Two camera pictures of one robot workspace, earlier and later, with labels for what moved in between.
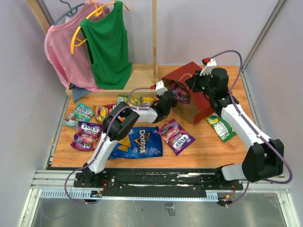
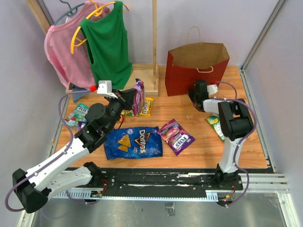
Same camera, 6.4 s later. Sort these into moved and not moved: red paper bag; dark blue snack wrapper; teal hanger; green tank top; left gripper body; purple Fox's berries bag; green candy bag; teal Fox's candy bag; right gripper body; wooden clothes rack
Moved: red paper bag; left gripper body; right gripper body
Not moved: dark blue snack wrapper; purple Fox's berries bag; wooden clothes rack; teal hanger; green tank top; green candy bag; teal Fox's candy bag
